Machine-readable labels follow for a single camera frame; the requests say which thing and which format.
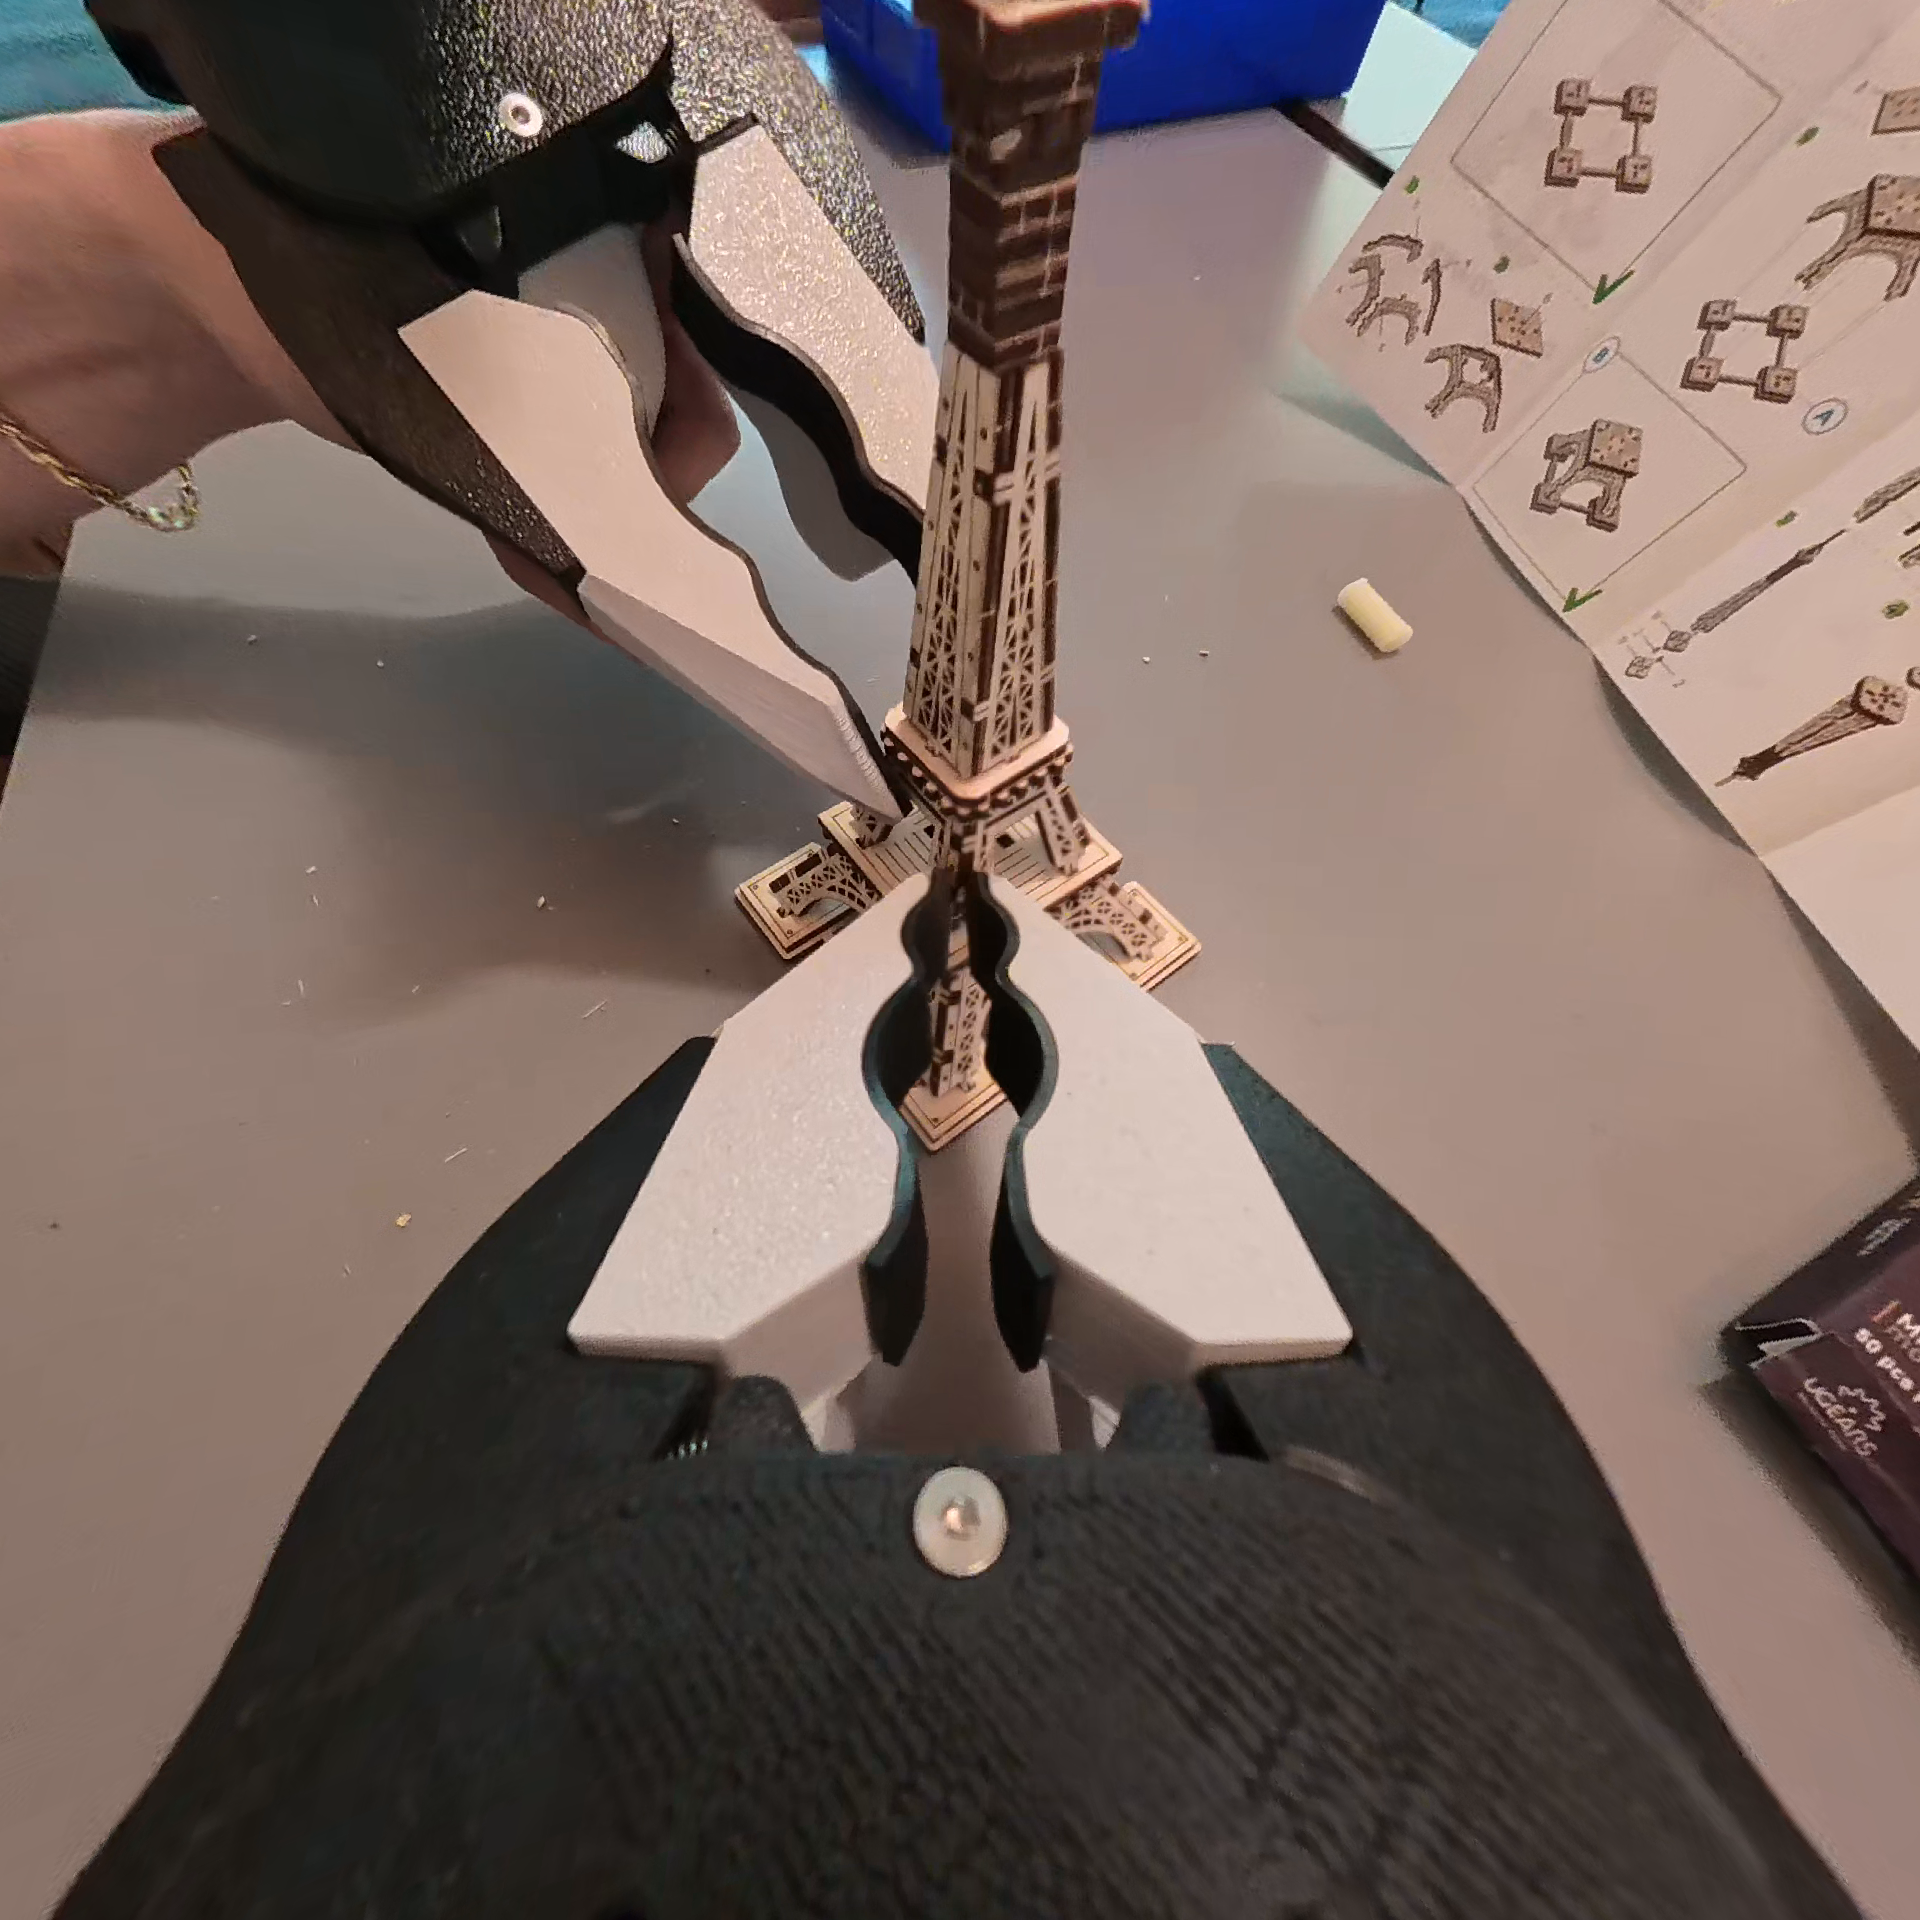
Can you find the person's left forearm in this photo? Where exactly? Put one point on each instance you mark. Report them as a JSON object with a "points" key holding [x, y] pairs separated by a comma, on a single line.
{"points": [[43, 523]]}

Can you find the paper instruction sheet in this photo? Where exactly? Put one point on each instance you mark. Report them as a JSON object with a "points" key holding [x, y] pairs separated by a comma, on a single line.
{"points": [[1680, 376]]}

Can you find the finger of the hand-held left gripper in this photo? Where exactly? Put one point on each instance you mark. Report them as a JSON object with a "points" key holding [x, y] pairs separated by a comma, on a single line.
{"points": [[691, 646], [809, 300]]}

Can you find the blue plastic bin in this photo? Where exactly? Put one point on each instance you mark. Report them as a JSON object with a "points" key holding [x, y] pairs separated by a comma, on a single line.
{"points": [[1201, 59]]}

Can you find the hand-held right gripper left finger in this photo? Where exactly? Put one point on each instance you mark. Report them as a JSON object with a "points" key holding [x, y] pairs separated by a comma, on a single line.
{"points": [[721, 1201]]}

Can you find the dark purple cardboard box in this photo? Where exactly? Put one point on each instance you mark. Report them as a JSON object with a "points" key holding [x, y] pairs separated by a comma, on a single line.
{"points": [[1846, 1394]]}

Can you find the wooden tower model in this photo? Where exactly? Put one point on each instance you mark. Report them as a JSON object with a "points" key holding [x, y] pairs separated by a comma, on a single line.
{"points": [[998, 523]]}

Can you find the small cream wax cylinder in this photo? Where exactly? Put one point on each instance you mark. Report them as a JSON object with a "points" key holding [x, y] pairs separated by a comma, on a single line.
{"points": [[1376, 616]]}

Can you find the person's left hand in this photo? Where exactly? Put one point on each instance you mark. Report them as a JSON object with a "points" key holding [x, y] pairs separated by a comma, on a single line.
{"points": [[150, 300]]}

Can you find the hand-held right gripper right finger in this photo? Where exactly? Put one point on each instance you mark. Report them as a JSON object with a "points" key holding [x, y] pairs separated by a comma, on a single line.
{"points": [[1185, 1201]]}

